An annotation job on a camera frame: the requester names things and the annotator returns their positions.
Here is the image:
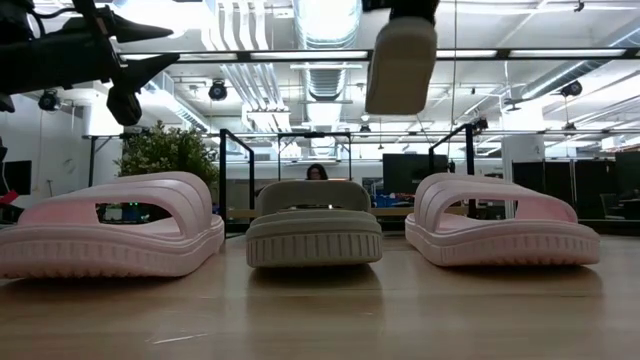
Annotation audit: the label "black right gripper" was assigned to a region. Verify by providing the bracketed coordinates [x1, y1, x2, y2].
[362, 0, 441, 22]

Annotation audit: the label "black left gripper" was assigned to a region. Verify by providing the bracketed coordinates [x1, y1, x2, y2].
[0, 0, 181, 97]

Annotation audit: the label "grey rubber slide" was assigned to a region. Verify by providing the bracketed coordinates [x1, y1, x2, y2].
[364, 16, 439, 117]
[244, 178, 384, 269]

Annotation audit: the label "pink rubber slide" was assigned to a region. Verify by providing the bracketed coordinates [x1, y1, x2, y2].
[404, 172, 601, 267]
[0, 171, 226, 280]

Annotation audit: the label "black ceiling track light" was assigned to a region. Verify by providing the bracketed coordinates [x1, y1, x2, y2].
[38, 89, 61, 112]
[559, 79, 584, 99]
[207, 79, 229, 102]

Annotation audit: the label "green potted plant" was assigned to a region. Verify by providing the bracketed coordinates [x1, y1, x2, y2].
[114, 119, 221, 204]

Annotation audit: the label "black background monitor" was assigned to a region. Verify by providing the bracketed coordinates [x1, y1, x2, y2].
[382, 153, 450, 196]

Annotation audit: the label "person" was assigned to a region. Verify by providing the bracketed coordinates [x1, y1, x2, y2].
[305, 163, 330, 182]

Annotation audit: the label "black room partition panels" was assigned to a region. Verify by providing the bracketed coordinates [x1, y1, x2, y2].
[512, 151, 640, 221]

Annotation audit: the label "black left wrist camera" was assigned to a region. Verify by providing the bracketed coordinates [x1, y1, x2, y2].
[105, 83, 143, 128]

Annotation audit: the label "black wall screen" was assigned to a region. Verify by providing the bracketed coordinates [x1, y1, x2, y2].
[0, 159, 33, 196]

